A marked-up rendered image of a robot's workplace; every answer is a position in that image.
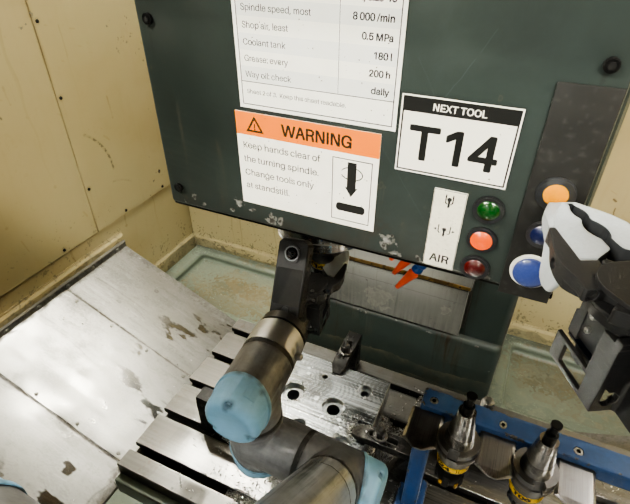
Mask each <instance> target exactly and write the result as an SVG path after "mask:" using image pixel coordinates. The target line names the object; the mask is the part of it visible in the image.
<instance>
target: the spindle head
mask: <svg viewBox="0 0 630 504"><path fill-rule="evenodd" d="M134 2H135V7H136V12H137V17H138V22H139V27H140V32H141V37H142V42H143V48H144V53H145V58H146V63H147V68H148V73H149V78H150V83H151V88H152V93H153V98H154V104H155V109H156V114H157V119H158V124H159V129H160V134H161V139H162V144H163V149H164V155H165V160H166V165H167V170H168V175H169V180H170V185H171V190H172V195H173V199H174V200H175V202H176V203H179V204H183V205H187V206H191V207H194V208H198V209H202V210H206V211H210V212H214V213H218V214H222V215H226V216H229V217H233V218H237V219H241V220H245V221H249V222H253V223H257V224H260V225H264V226H268V227H272V228H276V229H280V230H284V231H288V232H292V233H295V234H299V235H303V236H307V237H311V238H315V239H319V240H323V241H327V242H330V243H334V244H338V245H342V246H346V247H350V248H354V249H358V250H362V251H365V252H369V253H373V254H377V255H381V256H385V257H389V258H393V259H397V260H400V261H404V262H408V263H412V264H416V265H420V266H424V267H428V268H432V269H435V270H439V271H443V272H447V273H451V274H455V275H459V276H463V277H466V278H468V277H467V276H465V275H464V274H463V273H462V271H461V269H460V264H461V261H462V260H463V259H464V258H465V257H467V256H469V255H478V256H481V257H483V258H484V259H485V260H486V261H487V262H488V264H489V267H490V269H489V273H488V275H487V276H486V277H484V278H482V279H474V280H478V281H482V282H486V283H490V284H494V285H498V286H499V283H500V280H501V276H502V273H503V270H504V266H505V263H506V259H507V256H508V252H509V249H510V245H511V242H512V238H513V235H514V231H515V228H516V225H517V221H518V218H519V214H520V211H521V207H522V204H523V200H524V197H525V193H526V190H527V187H528V183H529V180H530V176H531V173H532V169H533V166H534V162H535V159H536V155H537V152H538V148H539V145H540V141H541V138H542V135H543V131H544V128H545V124H546V121H547V117H548V114H549V110H550V107H551V103H552V100H553V97H554V93H555V90H556V86H557V83H558V82H568V83H577V84H586V85H595V86H603V87H612V88H621V89H627V92H626V94H625V97H624V100H623V102H622V105H621V108H620V110H619V113H618V116H617V118H616V121H615V124H614V126H613V129H612V132H611V134H610V137H609V140H608V142H607V145H606V148H605V150H604V153H603V156H602V158H601V161H600V164H599V166H598V169H597V172H596V174H595V177H594V180H593V182H592V185H591V188H590V190H589V193H588V196H587V198H586V201H585V204H584V205H585V206H588V207H590V206H591V204H592V201H593V198H594V196H595V193H596V191H597V188H598V185H599V183H600V180H601V178H602V175H603V172H604V170H605V167H606V165H607V162H608V159H609V157H610V154H611V152H612V149H613V147H614V144H615V141H616V139H617V136H618V134H619V131H620V128H621V126H622V123H623V121H624V118H625V115H626V113H627V110H628V108H629V105H630V0H409V5H408V15H407V25H406V34H405V44H404V54H403V64H402V74H401V83H400V93H399V103H398V113H397V123H396V131H395V132H393V131H387V130H381V129H375V128H369V127H363V126H357V125H351V124H344V123H338V122H332V121H326V120H320V119H314V118H308V117H302V116H296V115H290V114H284V113H278V112H271V111H265V110H259V109H253V108H247V107H241V106H240V95H239V84H238V73H237V62H236V51H235V40H234V29H233V18H232V7H231V0H134ZM403 92H405V93H412V94H420V95H427V96H435V97H442V98H450V99H457V100H464V101H472V102H479V103H487V104H494V105H502V106H509V107H516V108H524V109H526V111H525V115H524V119H523V123H522V127H521V131H520V134H519V138H518V142H517V146H516V150H515V154H514V157H513V161H512V165H511V169H510V173H509V177H508V181H507V184H506V188H505V190H503V189H498V188H492V187H487V186H482V185H477V184H471V183H466V182H461V181H456V180H451V179H445V178H440V177H435V176H430V175H424V174H419V173H414V172H409V171H403V170H398V169H395V160H396V151H397V141H398V132H399V122H400V113H401V103H402V94H403ZM235 110H241V111H247V112H253V113H259V114H265V115H271V116H277V117H283V118H289V119H295V120H301V121H307V122H313V123H319V124H324V125H330V126H336V127H342V128H348V129H354V130H360V131H366V132H372V133H378V134H382V137H381V148H380V160H379V172H378V184H377V196H376V207H375V219H374V231H373V232H371V231H367V230H363V229H359V228H354V227H350V226H346V225H342V224H338V223H334V222H330V221H325V220H321V219H317V218H313V217H309V216H305V215H301V214H296V213H292V212H288V211H284V210H280V209H276V208H272V207H267V206H263V205H259V204H255V203H251V202H247V201H244V199H243V189H242V179H241V169H240V159H239V149H238V139H237V129H236V119H235ZM435 187H437V188H442V189H447V190H452V191H457V192H462V193H467V194H468V198H467V203H466V208H465V213H464V217H463V222H462V227H461V231H460V236H459V241H458V246H457V250H456V255H455V260H454V265H453V269H452V271H451V270H447V269H444V268H440V267H436V266H432V265H428V264H424V263H423V257H424V250H425V244H426V238H427V232H428V226H429V220H430V214H431V208H432V201H433V195H434V189H435ZM484 196H493V197H496V198H498V199H499V200H501V201H502V203H503V204H504V206H505V214H504V216H503V218H502V219H501V220H500V221H499V222H497V223H494V224H485V223H482V222H480V221H478V220H477V219H476V218H475V216H474V214H473V206H474V204H475V202H476V201H477V200H478V199H479V198H481V197H484ZM475 227H486V228H488V229H490V230H492V231H493V232H494V233H495V235H496V237H497V243H496V246H495V248H494V249H493V250H491V251H489V252H486V253H479V252H476V251H474V250H472V249H471V248H470V247H469V246H468V244H467V242H466V237H467V234H468V232H469V231H470V230H471V229H473V228H475Z"/></svg>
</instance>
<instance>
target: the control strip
mask: <svg viewBox="0 0 630 504"><path fill-rule="evenodd" d="M626 92H627V89H621V88H612V87H603V86H595V85H586V84H577V83H568V82H558V83H557V86H556V90H555V93H554V97H553V100H552V104H551V107H550V110H549V114H548V117H547V121H546V124H545V128H544V131H543V135H542V138H541V142H540V145H539V148H538V152H537V155H536V159H535V162H534V166H533V169H532V173H531V176H530V180H529V183H528V187H527V190H526V193H525V197H524V200H523V204H522V207H521V211H520V214H519V218H518V221H517V225H516V228H515V231H514V235H513V238H512V242H511V245H510V249H509V252H508V256H507V259H506V263H505V266H504V270H503V273H502V276H501V280H500V283H499V287H498V291H500V292H503V293H507V294H511V295H515V296H519V297H523V298H526V299H530V300H534V301H538V302H542V303H546V304H547V302H548V299H549V297H550V294H551V292H548V291H546V290H545V289H544V288H543V286H542V285H541V286H539V287H534V288H530V287H524V286H522V285H520V284H518V283H517V282H516V281H515V280H514V278H513V275H512V271H513V267H514V265H515V264H516V263H517V262H518V261H520V260H523V259H536V260H538V261H540V262H541V259H542V253H543V247H544V246H540V245H537V244H535V243H533V242H532V241H531V239H530V233H531V231H532V230H533V229H534V228H536V227H539V226H542V217H543V214H544V211H545V208H546V207H547V205H548V204H547V203H546V202H545V201H544V199H543V192H544V190H545V189H546V188H547V187H549V186H551V185H561V186H564V187H565V188H566V189H567V190H568V192H569V198H568V200H567V201H566V202H576V203H579V204H582V205H584V204H585V201H586V198H587V196H588V193H589V190H590V188H591V185H592V182H593V180H594V177H595V174H596V172H597V169H598V166H599V164H600V161H601V158H602V156H603V153H604V150H605V148H606V145H607V142H608V140H609V137H610V134H611V132H612V129H613V126H614V124H615V121H616V118H617V116H618V113H619V110H620V108H621V105H622V102H623V100H624V97H625V94H626ZM486 201H490V202H494V203H495V204H497V205H498V207H499V208H500V215H499V216H498V218H497V219H495V220H492V221H485V220H483V219H481V218H480V217H479V216H478V214H477V207H478V206H479V205H480V204H481V203H482V202H486ZM473 214H474V216H475V218H476V219H477V220H478V221H480V222H482V223H485V224H494V223H497V222H499V221H500V220H501V219H502V218H503V216H504V214H505V206H504V204H503V203H502V201H501V200H499V199H498V198H496V197H493V196H484V197H481V198H479V199H478V200H477V201H476V202H475V204H474V206H473ZM476 232H484V233H487V234H488V235H489V236H490V237H491V238H492V245H491V247H490V248H488V249H486V250H478V249H476V248H474V247H473V246H472V245H471V243H470V238H471V236H472V235H473V234H474V233H476ZM466 242H467V244H468V246H469V247H470V248H471V249H472V250H474V251H476V252H479V253H486V252H489V251H491V250H493V249H494V248H495V246H496V243H497V237H496V235H495V233H494V232H493V231H492V230H490V229H488V228H486V227H475V228H473V229H471V230H470V231H469V232H468V234H467V237H466ZM470 260H477V261H479V262H481V263H482V264H483V265H484V267H485V272H484V274H483V275H481V276H479V277H472V276H470V275H468V274H467V273H466V272H465V270H464V265H465V263H466V262H467V261H470ZM460 269H461V271H462V273H463V274H464V275H465V276H467V277H468V278H471V279H482V278H484V277H486V276H487V275H488V273H489V269H490V267H489V264H488V262H487V261H486V260H485V259H484V258H483V257H481V256H478V255H469V256H467V257H465V258H464V259H463V260H462V261H461V264H460Z"/></svg>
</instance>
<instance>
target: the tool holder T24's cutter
mask: <svg viewBox="0 0 630 504"><path fill-rule="evenodd" d="M464 473H465V472H464ZM464 473H463V474H459V475H455V474H450V473H448V472H446V471H445V470H444V469H443V468H442V467H441V466H440V465H439V463H438V461H437V462H436V465H435V469H434V475H436V476H437V477H438V478H439V479H438V484H440V485H441V486H443V487H445V488H447V486H448V485H449V486H453V488H454V489H456V488H457V487H459V486H460V485H461V484H462V481H463V478H464Z"/></svg>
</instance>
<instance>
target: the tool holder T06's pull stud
mask: <svg viewBox="0 0 630 504"><path fill-rule="evenodd" d="M550 425H551V428H548V429H547V430H546V432H545V434H544V436H543V440H544V442H545V443H546V444H548V445H555V444H556V442H557V440H558V439H559V433H558V432H559V431H561V430H562V429H563V424H562V423H561V422H560V421H559V420H552V421H551V423H550Z"/></svg>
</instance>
